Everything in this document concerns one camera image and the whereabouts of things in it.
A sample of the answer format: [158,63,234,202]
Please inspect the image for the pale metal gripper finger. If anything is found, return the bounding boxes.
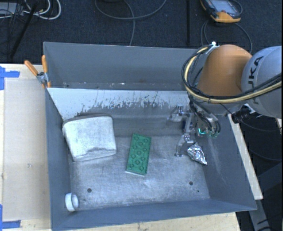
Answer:
[174,133,195,157]
[167,104,190,125]

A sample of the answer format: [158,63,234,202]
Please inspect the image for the crumpled silver foil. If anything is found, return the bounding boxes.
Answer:
[186,142,208,166]

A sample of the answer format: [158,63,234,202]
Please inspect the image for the dark green flat block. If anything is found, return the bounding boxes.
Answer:
[125,133,152,177]

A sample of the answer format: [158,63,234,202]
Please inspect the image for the pale wood flat board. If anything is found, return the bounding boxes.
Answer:
[2,77,52,222]

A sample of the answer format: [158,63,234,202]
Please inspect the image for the white rounded foam block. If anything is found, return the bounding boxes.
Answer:
[62,114,118,163]

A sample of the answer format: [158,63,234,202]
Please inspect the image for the white tape ring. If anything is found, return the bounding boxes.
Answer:
[64,192,80,212]

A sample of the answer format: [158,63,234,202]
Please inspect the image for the grey metal bin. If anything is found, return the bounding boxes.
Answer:
[42,41,258,231]

